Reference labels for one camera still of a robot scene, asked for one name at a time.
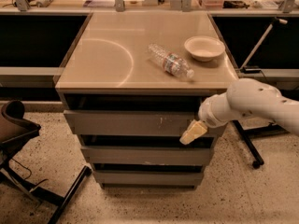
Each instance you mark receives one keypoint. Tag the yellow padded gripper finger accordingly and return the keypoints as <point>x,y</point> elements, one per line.
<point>196,129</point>

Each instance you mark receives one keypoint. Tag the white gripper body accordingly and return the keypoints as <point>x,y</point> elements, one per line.
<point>206,113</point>

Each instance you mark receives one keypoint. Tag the grey top drawer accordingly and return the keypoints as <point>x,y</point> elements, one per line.
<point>129,123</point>

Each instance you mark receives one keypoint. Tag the grey drawer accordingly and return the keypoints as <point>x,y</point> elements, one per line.
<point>159,179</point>
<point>129,123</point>
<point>147,155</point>

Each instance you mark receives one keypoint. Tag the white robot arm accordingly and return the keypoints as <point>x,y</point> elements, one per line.
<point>243,99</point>

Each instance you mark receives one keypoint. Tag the grey drawer cabinet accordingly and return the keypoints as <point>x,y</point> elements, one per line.
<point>110,70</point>

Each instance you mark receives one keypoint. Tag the grey bottom drawer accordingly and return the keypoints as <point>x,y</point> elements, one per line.
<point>159,179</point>

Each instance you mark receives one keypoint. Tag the grey middle drawer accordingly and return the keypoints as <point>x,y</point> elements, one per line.
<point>147,155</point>

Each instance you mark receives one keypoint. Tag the clear plastic water bottle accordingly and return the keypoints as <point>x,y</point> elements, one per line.
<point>170,62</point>

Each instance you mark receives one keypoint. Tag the black wheeled stand base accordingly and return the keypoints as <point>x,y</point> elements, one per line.
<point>248,134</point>

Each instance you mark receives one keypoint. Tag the white bowl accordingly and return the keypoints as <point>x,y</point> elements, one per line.
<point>204,48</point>

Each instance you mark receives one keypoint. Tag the white pole with black tip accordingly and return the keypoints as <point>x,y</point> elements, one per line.
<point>276,20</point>

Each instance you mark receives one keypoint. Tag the dark office chair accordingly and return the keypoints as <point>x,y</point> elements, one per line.
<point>51,161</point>

